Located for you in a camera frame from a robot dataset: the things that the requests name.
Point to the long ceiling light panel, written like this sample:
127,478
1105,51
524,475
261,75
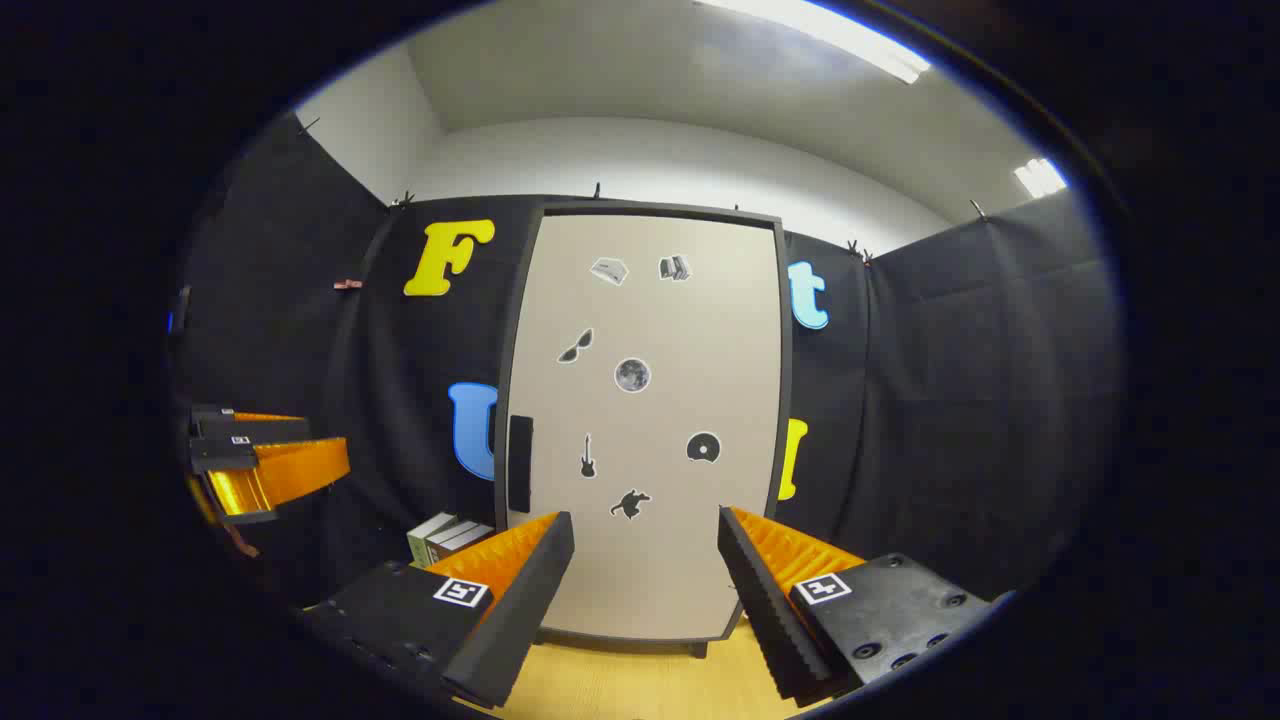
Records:
830,35

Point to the small ceiling light panel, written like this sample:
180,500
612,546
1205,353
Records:
1040,178

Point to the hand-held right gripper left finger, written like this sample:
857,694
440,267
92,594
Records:
535,590

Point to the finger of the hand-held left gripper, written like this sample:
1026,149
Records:
290,470
260,428

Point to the grey-brown book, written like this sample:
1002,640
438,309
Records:
452,538

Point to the dark grey cabinet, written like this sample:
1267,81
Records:
660,209

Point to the brown book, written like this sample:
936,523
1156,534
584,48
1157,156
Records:
472,540

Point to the black backdrop cloth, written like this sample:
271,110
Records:
920,400

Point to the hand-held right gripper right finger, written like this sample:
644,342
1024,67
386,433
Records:
760,600

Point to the beige cabinet door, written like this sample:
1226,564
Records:
650,560

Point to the green book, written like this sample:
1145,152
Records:
428,535

